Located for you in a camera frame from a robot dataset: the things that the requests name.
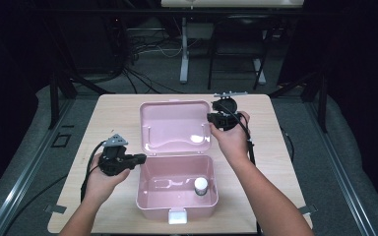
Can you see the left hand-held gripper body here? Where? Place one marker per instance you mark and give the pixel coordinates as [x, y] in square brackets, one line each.
[114, 162]

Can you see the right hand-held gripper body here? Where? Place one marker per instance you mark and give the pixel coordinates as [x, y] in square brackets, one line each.
[226, 119]

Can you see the small white-capped bottle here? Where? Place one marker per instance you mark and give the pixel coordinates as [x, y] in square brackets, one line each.
[201, 185]

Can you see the person's right hand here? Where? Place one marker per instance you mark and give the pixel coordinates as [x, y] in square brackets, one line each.
[233, 142]

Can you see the person's left hand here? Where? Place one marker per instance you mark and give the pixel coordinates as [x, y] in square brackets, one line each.
[101, 185]

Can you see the short white desk leg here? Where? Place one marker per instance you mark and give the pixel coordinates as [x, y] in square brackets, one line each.
[260, 72]

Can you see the tall white desk leg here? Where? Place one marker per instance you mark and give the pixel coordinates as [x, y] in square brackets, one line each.
[184, 52]

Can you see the grey tape strip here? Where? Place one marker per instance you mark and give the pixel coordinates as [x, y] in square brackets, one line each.
[56, 208]
[310, 209]

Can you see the black metal stand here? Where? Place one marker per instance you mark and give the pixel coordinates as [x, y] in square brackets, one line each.
[54, 98]
[322, 105]

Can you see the black chair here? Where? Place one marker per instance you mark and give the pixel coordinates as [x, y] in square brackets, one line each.
[239, 24]

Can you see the white background desk top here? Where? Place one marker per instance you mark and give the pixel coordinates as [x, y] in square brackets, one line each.
[233, 3]

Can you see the metal floor rail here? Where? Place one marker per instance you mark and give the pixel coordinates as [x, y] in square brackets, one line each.
[23, 173]
[341, 173]

